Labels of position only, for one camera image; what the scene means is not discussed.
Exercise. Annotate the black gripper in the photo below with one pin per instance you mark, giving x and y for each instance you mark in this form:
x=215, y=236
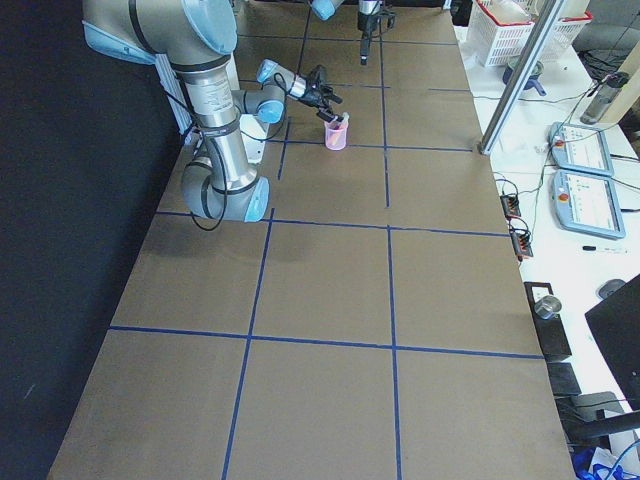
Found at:
x=366, y=21
x=312, y=94

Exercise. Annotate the purple highlighter pen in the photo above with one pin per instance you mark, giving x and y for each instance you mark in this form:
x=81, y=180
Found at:
x=342, y=122

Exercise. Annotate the pink mesh pen holder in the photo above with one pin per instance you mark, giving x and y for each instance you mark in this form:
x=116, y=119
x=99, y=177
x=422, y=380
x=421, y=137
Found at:
x=334, y=141

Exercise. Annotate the white plastic basket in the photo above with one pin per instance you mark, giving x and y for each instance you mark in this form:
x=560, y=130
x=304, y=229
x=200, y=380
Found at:
x=496, y=42

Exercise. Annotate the upper orange terminal block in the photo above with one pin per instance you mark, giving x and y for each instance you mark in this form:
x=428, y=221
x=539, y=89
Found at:
x=510, y=205

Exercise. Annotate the orange terminal block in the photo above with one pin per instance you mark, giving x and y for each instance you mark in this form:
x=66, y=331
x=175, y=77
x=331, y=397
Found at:
x=521, y=242
x=510, y=205

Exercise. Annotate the upper teach pendant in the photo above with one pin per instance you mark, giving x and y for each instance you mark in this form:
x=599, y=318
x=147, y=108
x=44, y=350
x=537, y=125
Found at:
x=580, y=148

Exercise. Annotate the teach pendant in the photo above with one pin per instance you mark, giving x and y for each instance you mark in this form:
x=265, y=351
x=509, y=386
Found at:
x=580, y=148
x=588, y=204

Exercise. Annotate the lower orange terminal block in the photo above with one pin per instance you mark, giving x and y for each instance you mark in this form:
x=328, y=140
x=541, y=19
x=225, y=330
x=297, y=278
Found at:
x=521, y=242

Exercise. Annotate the lower teach pendant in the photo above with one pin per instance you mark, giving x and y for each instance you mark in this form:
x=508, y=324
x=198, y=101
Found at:
x=588, y=204

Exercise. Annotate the small steel cup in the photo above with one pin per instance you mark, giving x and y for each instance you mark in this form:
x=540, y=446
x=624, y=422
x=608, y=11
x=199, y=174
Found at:
x=547, y=307

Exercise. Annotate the black box under cup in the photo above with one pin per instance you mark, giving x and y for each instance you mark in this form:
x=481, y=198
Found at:
x=551, y=333

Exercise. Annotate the grey computer mouse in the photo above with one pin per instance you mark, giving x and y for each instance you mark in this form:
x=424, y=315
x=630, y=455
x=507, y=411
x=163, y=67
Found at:
x=609, y=287

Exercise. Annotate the black monitor corner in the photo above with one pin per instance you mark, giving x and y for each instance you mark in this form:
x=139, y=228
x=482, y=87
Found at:
x=614, y=325

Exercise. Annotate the blue bag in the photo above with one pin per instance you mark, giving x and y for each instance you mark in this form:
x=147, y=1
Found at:
x=596, y=463

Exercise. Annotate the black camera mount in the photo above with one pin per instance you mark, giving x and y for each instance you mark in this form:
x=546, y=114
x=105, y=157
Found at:
x=385, y=17
x=317, y=77

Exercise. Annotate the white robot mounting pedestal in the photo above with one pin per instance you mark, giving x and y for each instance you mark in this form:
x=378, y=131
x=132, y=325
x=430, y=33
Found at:
x=252, y=135

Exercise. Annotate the aluminium frame post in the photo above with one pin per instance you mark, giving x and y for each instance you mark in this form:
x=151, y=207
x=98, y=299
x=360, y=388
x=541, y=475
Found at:
x=533, y=47

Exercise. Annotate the blue bowl with handle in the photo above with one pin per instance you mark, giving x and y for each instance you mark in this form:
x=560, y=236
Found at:
x=533, y=81

